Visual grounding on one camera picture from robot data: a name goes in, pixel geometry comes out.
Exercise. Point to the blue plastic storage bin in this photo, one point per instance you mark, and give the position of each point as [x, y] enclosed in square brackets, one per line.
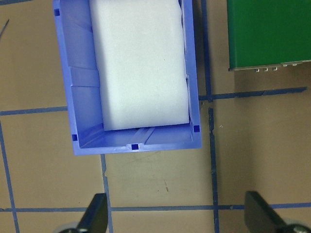
[82, 109]

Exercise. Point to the white foam pad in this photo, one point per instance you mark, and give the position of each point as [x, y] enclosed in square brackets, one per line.
[141, 68]

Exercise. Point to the green conveyor belt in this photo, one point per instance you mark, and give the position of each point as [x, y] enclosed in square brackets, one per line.
[269, 31]

